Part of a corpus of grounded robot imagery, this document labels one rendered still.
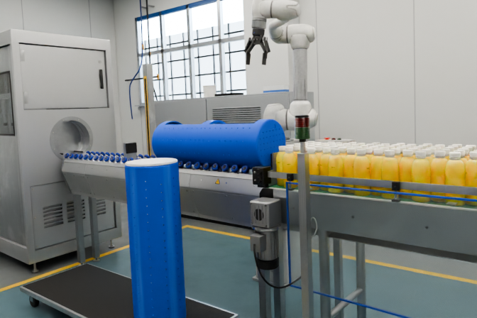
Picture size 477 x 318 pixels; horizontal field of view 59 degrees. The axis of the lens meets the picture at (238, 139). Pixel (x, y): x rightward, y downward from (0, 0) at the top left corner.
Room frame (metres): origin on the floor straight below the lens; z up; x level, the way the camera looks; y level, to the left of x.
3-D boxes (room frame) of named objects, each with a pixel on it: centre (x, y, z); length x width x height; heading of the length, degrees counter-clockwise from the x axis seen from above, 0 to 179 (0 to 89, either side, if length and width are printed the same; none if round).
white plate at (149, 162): (2.25, 0.47, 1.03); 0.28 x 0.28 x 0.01
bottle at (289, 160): (2.05, -0.25, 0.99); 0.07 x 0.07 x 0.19
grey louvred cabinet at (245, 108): (4.91, 0.19, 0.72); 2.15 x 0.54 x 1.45; 52
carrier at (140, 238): (2.25, 0.47, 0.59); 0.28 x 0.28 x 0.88
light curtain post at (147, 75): (3.50, 0.73, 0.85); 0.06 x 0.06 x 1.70; 50
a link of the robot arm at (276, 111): (3.11, -0.28, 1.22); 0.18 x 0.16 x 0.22; 74
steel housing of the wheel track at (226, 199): (2.96, 0.60, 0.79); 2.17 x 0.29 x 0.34; 50
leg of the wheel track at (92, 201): (3.65, 1.31, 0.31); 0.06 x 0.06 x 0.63; 50
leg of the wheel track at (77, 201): (3.54, 1.40, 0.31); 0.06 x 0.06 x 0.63; 50
